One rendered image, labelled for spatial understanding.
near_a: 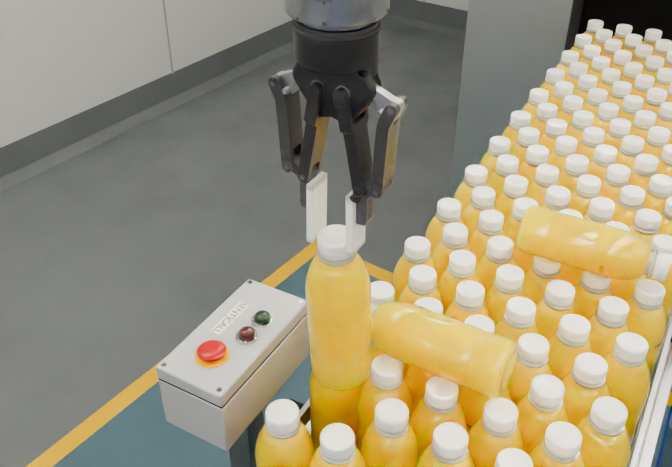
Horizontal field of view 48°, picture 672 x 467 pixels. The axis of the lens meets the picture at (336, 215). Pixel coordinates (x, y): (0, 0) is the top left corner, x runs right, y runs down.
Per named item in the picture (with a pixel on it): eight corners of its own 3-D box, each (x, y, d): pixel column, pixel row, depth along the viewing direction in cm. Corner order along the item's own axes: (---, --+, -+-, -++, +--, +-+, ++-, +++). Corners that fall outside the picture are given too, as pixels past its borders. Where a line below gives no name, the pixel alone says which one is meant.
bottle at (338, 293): (321, 399, 85) (313, 277, 74) (304, 355, 90) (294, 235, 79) (380, 383, 86) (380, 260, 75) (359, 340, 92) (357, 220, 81)
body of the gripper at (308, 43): (270, 20, 62) (275, 120, 68) (360, 38, 59) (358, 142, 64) (316, -5, 68) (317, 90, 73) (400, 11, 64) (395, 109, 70)
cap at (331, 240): (324, 265, 75) (323, 251, 74) (313, 242, 78) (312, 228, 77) (360, 256, 76) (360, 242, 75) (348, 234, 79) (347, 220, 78)
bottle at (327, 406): (370, 457, 104) (374, 360, 94) (326, 478, 102) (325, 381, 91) (344, 422, 110) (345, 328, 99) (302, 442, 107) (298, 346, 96)
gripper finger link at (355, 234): (359, 181, 73) (366, 183, 73) (359, 240, 77) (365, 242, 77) (344, 196, 71) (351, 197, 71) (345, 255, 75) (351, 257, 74)
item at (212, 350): (191, 359, 92) (190, 352, 92) (209, 341, 95) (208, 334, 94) (215, 369, 91) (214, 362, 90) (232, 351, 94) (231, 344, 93)
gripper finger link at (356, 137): (350, 74, 68) (363, 74, 67) (369, 184, 73) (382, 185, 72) (329, 90, 65) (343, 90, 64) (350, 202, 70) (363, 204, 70)
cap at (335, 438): (318, 435, 85) (317, 424, 84) (352, 431, 85) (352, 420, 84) (322, 463, 81) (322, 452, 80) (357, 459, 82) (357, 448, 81)
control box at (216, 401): (164, 421, 97) (154, 364, 91) (252, 330, 112) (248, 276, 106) (227, 452, 93) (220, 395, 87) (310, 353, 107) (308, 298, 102)
